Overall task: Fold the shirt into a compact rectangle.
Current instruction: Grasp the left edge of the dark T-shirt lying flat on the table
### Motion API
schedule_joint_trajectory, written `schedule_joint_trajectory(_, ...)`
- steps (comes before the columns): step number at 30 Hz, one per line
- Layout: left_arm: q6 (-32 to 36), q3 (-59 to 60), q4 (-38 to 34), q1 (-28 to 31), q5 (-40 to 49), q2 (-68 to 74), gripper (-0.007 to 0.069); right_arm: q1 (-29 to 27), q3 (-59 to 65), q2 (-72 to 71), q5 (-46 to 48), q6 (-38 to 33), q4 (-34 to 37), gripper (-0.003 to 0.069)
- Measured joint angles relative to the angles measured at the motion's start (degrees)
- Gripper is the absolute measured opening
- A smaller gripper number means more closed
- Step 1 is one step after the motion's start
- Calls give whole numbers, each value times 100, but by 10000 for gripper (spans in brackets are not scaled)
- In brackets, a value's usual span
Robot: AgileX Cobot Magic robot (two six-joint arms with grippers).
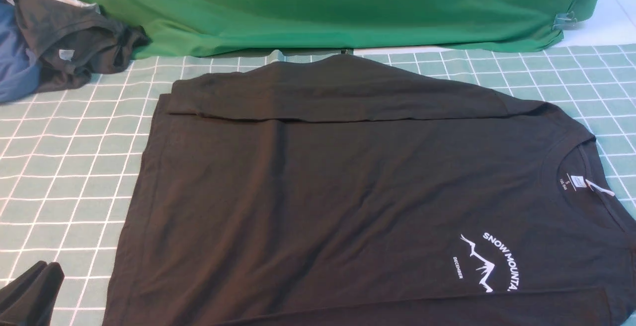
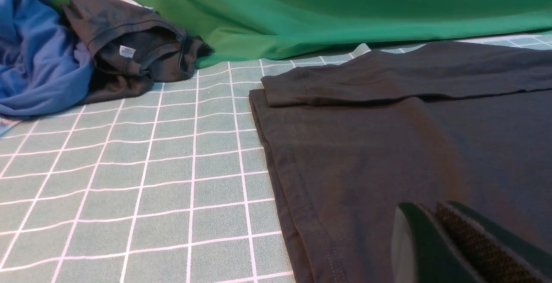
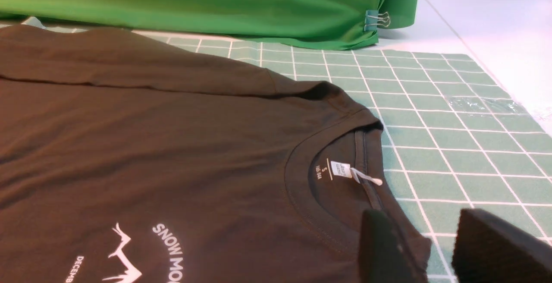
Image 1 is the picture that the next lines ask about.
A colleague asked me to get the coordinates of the dark gray long-sleeve top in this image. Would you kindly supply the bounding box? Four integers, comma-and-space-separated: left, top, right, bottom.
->
103, 54, 635, 326

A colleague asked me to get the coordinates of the clear binder clip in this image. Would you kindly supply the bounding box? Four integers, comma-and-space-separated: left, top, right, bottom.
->
552, 11, 578, 31

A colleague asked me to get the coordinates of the blue garment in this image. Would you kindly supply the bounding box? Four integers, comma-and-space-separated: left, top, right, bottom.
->
0, 0, 41, 103

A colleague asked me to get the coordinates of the green backdrop cloth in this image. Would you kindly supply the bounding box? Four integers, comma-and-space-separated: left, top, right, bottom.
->
82, 0, 597, 58

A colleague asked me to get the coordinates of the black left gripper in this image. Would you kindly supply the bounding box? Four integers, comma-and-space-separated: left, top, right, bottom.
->
0, 261, 65, 326

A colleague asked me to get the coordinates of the crumpled dark gray garment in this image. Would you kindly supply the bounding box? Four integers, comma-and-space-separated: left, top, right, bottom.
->
14, 0, 150, 93

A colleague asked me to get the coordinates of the green checkered tablecloth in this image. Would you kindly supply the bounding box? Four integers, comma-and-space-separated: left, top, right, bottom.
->
0, 43, 636, 326

